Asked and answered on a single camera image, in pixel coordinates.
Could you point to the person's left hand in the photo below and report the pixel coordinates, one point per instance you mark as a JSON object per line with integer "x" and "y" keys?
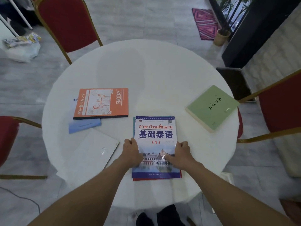
{"x": 129, "y": 154}

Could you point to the person's right hand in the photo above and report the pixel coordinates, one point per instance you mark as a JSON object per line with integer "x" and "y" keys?
{"x": 182, "y": 156}

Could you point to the person's left thumb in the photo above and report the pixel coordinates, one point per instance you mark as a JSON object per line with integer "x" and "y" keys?
{"x": 140, "y": 157}

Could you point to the person's right thumb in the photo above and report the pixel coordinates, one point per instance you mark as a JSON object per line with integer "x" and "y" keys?
{"x": 169, "y": 157}

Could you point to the blue and white language textbook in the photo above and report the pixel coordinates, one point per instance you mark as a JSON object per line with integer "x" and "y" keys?
{"x": 155, "y": 134}

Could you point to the person's left forearm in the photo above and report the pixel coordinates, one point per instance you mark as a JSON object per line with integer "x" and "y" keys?
{"x": 94, "y": 192}

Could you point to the person's right forearm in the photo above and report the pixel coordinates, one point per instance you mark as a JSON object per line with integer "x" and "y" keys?
{"x": 225, "y": 195}

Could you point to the red book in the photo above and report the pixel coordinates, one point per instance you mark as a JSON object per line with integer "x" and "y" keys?
{"x": 180, "y": 175}

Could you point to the white booklet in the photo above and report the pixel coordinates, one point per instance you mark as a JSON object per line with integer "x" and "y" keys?
{"x": 94, "y": 150}

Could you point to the person's black trouser leg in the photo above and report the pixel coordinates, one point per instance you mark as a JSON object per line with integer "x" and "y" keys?
{"x": 169, "y": 216}

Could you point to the person's black shoe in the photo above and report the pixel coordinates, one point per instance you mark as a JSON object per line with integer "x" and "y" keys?
{"x": 144, "y": 220}

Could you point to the light blue booklet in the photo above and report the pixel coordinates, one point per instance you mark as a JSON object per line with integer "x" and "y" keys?
{"x": 83, "y": 126}

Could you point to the green paperback book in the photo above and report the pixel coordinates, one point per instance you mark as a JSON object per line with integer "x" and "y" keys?
{"x": 211, "y": 108}

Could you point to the orange cartoon notebook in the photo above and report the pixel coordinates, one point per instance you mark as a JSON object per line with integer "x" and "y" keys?
{"x": 101, "y": 103}

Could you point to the white round tablecloth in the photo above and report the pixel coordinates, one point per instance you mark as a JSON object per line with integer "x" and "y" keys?
{"x": 150, "y": 72}

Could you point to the woven plant pot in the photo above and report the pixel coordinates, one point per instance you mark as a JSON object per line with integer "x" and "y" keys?
{"x": 221, "y": 38}

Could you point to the pink striped rug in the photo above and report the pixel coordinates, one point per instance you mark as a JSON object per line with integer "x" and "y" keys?
{"x": 205, "y": 23}

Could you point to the green potted plant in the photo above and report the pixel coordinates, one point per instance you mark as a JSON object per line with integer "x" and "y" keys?
{"x": 231, "y": 9}

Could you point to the white plastic bag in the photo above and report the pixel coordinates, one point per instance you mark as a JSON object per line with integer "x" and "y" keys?
{"x": 22, "y": 48}

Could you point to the white metal table legs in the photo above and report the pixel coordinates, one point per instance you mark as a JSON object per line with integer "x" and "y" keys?
{"x": 20, "y": 14}

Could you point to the red chair with gold frame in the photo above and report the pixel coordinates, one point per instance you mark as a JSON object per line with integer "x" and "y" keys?
{"x": 68, "y": 23}
{"x": 279, "y": 103}
{"x": 8, "y": 136}

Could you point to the black door frame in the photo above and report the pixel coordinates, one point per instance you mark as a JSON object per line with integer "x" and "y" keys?
{"x": 256, "y": 28}

